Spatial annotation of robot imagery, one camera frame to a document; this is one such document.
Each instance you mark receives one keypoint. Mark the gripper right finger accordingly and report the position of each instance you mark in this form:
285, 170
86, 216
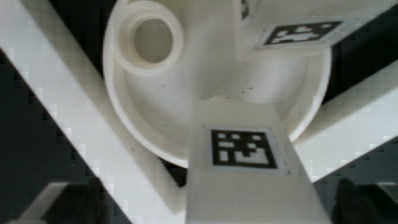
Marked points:
367, 203

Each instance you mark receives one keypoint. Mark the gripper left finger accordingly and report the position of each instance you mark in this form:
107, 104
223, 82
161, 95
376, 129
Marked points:
70, 203

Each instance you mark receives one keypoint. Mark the white stool leg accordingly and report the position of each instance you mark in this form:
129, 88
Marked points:
249, 187
290, 28

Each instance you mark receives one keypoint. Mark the white round stool seat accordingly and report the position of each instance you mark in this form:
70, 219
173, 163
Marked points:
171, 67

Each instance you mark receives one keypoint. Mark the white front fence bar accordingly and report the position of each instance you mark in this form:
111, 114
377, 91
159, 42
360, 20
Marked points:
63, 78

